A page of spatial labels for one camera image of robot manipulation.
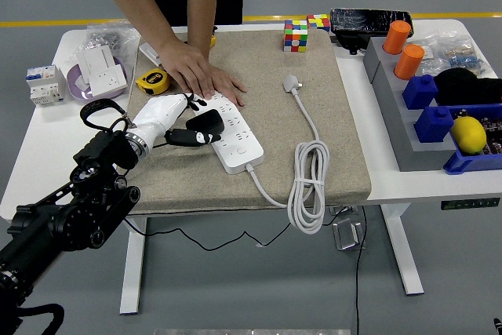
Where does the clear bag of screws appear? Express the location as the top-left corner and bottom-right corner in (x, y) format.
(84, 20), (141, 62)

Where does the table height control panel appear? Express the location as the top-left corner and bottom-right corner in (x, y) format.
(440, 197), (501, 211)

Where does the white power strip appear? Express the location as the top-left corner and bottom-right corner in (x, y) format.
(194, 91), (264, 174)

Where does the yellow tape measure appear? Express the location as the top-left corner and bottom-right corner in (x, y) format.
(135, 68), (172, 96)

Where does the small colourful puzzle cube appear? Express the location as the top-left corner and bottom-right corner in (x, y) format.
(306, 13), (332, 33)

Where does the black film-wrapped box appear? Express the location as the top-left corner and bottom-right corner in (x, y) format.
(329, 7), (415, 56)

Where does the purple bowl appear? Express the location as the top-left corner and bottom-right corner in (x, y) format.
(66, 56), (129, 105)

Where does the black floor cable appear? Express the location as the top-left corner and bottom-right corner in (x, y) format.
(354, 206), (369, 335)

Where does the blue plastic bin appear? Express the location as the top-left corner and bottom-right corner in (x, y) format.
(442, 103), (502, 176)

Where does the white table leg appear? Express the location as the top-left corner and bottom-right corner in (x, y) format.
(118, 217), (148, 315)
(380, 203), (425, 297)

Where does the white power strip cable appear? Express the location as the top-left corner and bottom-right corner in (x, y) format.
(243, 73), (331, 235)

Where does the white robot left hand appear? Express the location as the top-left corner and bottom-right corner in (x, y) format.
(131, 93), (223, 151)

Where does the clear bag of parts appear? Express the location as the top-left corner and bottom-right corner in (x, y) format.
(411, 32), (493, 79)

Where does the white switch panel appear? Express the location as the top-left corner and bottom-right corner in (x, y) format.
(75, 45), (117, 85)

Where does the yellow lemon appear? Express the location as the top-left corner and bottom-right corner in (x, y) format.
(450, 115), (488, 155)

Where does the black power adapter plug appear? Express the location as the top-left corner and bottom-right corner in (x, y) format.
(185, 108), (226, 135)

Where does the large colourful puzzle cube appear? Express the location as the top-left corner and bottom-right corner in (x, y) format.
(283, 19), (309, 53)

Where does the white wall socket panel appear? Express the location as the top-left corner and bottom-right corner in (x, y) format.
(89, 66), (129, 97)

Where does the person's left hand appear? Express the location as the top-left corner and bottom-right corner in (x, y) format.
(207, 60), (249, 107)

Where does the clear acrylic stand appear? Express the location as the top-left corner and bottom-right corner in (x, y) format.
(332, 217), (368, 252)
(328, 205), (360, 217)

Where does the white circuit breaker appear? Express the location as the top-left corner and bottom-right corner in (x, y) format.
(25, 64), (67, 107)

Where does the person's right hand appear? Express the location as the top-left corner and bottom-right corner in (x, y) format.
(158, 32), (217, 100)

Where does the orange cylinder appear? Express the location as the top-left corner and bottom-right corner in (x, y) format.
(383, 20), (413, 56)
(394, 44), (426, 81)

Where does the thin black adapter cord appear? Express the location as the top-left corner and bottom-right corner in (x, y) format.
(124, 140), (352, 253)

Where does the grey stepped peg base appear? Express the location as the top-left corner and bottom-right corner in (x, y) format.
(362, 36), (467, 173)

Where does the blue peg block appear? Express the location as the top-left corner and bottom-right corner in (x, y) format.
(402, 74), (439, 111)
(413, 105), (456, 144)

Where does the grey-brown table mat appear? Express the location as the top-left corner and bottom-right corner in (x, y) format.
(124, 28), (373, 217)

